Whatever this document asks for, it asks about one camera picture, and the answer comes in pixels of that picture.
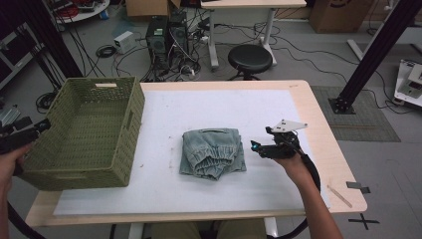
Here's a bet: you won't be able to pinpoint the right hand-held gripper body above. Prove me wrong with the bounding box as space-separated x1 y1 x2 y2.
260 119 309 159

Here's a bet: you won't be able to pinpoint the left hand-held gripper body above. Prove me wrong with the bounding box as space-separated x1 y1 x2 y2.
0 129 41 155

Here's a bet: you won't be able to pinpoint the green woven basket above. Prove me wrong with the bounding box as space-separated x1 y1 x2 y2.
12 77 146 192

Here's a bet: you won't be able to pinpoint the light blue denim shorts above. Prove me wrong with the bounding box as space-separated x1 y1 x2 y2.
179 127 248 181

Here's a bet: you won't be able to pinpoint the person's right hand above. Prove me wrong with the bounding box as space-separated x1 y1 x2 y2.
273 152 315 187

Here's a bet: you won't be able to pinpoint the person's left hand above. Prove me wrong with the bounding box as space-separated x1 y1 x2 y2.
0 143 33 193

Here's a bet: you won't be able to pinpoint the aluminium profile bars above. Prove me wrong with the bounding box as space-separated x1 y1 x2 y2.
0 108 21 127

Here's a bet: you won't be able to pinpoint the light wooden table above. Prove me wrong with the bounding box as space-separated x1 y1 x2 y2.
25 79 368 239

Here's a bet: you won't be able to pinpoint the white foam mat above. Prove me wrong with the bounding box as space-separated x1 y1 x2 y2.
53 89 331 217

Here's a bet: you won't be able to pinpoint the grey equipment rack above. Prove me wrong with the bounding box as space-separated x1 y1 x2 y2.
0 31 44 91

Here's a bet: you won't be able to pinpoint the thin wooden stick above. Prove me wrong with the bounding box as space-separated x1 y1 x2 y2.
326 184 353 209

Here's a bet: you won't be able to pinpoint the black round stool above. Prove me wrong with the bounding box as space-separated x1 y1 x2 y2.
227 44 274 82

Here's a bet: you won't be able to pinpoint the black tape strip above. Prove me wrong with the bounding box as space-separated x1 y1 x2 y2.
345 180 371 194

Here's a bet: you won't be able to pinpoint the grey floor mat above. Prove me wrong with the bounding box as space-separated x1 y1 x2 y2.
312 85 402 143

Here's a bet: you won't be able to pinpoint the black tape cross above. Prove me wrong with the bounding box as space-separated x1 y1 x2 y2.
347 213 380 231

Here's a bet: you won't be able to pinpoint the person's khaki trousers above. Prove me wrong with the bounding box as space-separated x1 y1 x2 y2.
150 221 268 239

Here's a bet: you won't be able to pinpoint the small white box device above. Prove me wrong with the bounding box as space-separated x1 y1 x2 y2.
113 30 137 55

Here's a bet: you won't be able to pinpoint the round white table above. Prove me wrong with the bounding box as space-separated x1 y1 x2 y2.
46 0 110 24

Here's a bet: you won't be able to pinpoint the white desk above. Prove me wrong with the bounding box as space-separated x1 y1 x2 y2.
200 0 308 69

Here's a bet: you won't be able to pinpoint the large cardboard box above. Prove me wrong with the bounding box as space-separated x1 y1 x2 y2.
309 0 376 34

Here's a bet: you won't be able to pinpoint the white metal device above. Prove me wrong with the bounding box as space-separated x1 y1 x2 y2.
393 59 422 108

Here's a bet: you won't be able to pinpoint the black computer tower green label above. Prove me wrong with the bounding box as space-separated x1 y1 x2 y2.
145 15 170 73

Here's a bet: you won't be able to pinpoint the open cardboard box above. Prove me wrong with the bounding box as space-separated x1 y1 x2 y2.
124 0 182 18

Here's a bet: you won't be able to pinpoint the large coiled black cable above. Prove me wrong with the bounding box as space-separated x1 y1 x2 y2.
35 91 60 114

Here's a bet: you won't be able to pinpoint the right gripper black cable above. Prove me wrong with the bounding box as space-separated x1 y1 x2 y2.
267 145 321 239

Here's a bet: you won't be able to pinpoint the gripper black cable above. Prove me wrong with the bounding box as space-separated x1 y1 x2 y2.
267 145 321 239
6 202 46 239

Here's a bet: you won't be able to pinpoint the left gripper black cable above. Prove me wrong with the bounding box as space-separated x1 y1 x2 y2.
6 202 46 239

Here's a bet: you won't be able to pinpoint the small coiled black cable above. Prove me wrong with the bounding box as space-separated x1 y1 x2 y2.
95 44 117 59

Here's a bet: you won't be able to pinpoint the black aluminium frame post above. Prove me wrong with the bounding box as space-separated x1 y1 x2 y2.
328 0 422 115
14 0 84 79

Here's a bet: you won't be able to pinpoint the tangle of black cables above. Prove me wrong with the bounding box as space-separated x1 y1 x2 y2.
112 13 213 83

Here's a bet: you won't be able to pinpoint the white desk frame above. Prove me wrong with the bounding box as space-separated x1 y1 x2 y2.
346 24 422 63

